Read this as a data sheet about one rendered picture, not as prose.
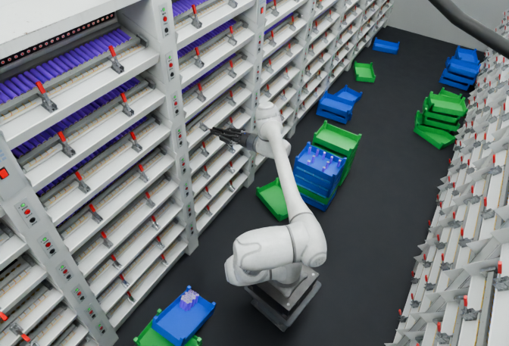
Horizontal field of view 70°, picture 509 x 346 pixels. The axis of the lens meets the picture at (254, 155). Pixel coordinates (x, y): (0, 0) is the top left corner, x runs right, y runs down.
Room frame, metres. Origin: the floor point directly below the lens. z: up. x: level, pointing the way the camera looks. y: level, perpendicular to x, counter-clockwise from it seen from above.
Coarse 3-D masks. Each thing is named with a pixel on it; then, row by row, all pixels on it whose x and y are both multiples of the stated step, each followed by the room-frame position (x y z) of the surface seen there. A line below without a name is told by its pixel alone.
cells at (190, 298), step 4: (188, 292) 0.95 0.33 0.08; (192, 292) 0.96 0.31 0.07; (184, 296) 0.92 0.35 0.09; (188, 296) 0.93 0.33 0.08; (192, 296) 0.93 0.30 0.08; (196, 296) 0.94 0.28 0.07; (180, 300) 0.90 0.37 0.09; (184, 300) 0.90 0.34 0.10; (188, 300) 0.90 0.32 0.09; (192, 300) 0.91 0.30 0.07; (196, 300) 0.93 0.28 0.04; (180, 304) 0.88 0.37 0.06; (184, 304) 0.88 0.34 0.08; (188, 304) 0.88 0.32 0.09; (192, 304) 0.90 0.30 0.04; (184, 308) 0.87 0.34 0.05; (188, 308) 0.87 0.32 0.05
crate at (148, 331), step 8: (160, 312) 0.83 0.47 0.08; (152, 320) 0.79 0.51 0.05; (144, 336) 0.72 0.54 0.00; (152, 336) 0.73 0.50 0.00; (160, 336) 0.73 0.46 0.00; (192, 336) 0.73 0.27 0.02; (136, 344) 0.67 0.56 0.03; (144, 344) 0.68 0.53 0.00; (152, 344) 0.68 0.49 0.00; (160, 344) 0.69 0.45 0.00; (168, 344) 0.69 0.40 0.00; (192, 344) 0.70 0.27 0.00; (200, 344) 0.69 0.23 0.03
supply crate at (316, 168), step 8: (304, 152) 1.94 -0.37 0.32; (312, 152) 1.95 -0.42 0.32; (320, 152) 1.93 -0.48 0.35; (296, 160) 1.81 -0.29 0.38; (304, 160) 1.86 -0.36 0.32; (320, 160) 1.87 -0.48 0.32; (328, 160) 1.88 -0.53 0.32; (336, 160) 1.86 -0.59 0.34; (344, 160) 1.82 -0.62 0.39; (304, 168) 1.77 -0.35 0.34; (312, 168) 1.74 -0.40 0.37; (320, 168) 1.79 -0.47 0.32; (328, 168) 1.80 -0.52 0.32; (336, 168) 1.80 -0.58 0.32; (320, 176) 1.71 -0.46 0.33; (328, 176) 1.68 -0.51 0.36; (336, 176) 1.70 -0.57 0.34
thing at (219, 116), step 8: (240, 80) 1.87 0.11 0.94; (240, 88) 1.85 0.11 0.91; (248, 88) 1.85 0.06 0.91; (240, 96) 1.78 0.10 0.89; (248, 96) 1.82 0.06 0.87; (240, 104) 1.75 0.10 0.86; (216, 112) 1.60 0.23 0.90; (224, 112) 1.62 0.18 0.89; (232, 112) 1.68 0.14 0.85; (200, 120) 1.51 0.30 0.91; (208, 120) 1.53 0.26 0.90; (216, 120) 1.55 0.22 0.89; (192, 136) 1.40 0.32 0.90; (200, 136) 1.41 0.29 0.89; (192, 144) 1.35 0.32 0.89
